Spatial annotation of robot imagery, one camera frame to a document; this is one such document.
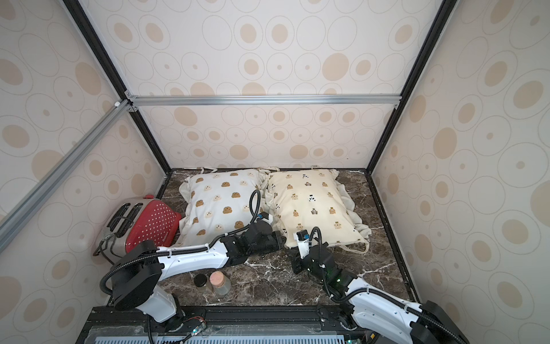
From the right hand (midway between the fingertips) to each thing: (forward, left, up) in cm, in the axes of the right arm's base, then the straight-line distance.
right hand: (294, 248), depth 82 cm
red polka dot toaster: (+2, +59, +11) cm, 60 cm away
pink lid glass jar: (-14, +25, +1) cm, 29 cm away
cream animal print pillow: (+21, -3, +3) cm, 21 cm away
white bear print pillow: (+18, +34, +4) cm, 39 cm away
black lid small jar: (-15, +32, +1) cm, 35 cm away
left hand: (0, -1, +5) cm, 5 cm away
